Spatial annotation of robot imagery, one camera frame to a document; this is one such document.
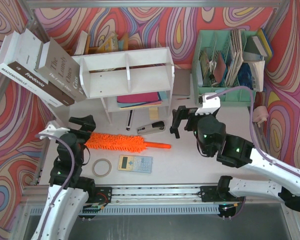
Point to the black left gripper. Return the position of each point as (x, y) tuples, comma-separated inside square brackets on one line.
[(80, 132)]

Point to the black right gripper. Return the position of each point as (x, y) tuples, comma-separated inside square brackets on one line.
[(184, 120)]

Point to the black T-shaped clip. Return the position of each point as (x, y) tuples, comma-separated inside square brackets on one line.
[(175, 132)]

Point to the orange chenille duster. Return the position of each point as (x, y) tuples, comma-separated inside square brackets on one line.
[(119, 142)]

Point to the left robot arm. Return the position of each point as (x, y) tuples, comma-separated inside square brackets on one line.
[(68, 190)]

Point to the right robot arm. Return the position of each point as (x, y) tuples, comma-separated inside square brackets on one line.
[(283, 177)]

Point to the white wooden bookshelf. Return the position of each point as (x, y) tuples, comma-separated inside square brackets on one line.
[(106, 76)]

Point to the small red pencil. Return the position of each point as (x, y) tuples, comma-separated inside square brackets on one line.
[(183, 98)]

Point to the grey black stapler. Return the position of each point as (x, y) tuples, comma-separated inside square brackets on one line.
[(155, 127)]

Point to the yellow sticky note pad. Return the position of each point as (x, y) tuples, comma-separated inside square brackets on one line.
[(153, 113)]

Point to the grey notebook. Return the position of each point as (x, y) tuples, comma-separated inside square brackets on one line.
[(181, 86)]

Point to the roll of tape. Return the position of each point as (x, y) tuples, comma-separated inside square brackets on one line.
[(101, 167)]

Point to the white utility knife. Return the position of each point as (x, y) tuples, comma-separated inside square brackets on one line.
[(129, 120)]

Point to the stack of coloured paper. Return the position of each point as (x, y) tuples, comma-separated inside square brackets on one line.
[(141, 100)]

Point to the mint green desk organizer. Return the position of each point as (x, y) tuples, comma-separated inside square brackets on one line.
[(212, 60)]

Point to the grey Lonely Ones book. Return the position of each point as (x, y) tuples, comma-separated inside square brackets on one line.
[(59, 68)]

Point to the yellow grey calculator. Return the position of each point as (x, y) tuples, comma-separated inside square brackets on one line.
[(135, 163)]

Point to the pink piggy figurine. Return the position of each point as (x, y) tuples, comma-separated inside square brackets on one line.
[(260, 115)]

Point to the books in organizer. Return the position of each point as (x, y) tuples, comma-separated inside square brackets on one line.
[(253, 52)]

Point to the books behind shelf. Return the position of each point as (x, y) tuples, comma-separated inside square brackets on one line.
[(83, 46)]

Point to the large white brown book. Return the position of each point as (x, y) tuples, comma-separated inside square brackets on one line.
[(19, 57)]

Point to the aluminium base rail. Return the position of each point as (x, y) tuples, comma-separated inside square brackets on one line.
[(184, 199)]

